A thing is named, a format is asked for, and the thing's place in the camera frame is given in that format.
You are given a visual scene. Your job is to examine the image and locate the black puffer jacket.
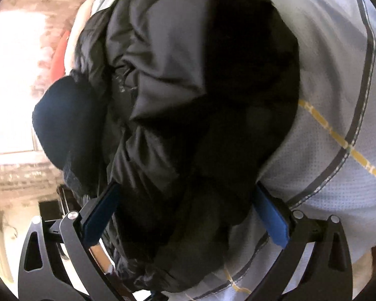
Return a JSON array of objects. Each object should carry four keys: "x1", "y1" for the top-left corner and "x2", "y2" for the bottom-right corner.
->
[{"x1": 32, "y1": 0, "x2": 300, "y2": 293}]

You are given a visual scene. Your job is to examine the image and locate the light blue plaid sheet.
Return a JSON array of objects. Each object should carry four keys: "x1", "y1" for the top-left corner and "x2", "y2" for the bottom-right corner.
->
[{"x1": 90, "y1": 0, "x2": 376, "y2": 301}]

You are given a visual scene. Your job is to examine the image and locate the orange carrot plush pillow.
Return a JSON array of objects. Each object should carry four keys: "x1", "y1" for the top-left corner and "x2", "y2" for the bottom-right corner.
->
[{"x1": 49, "y1": 31, "x2": 70, "y2": 83}]

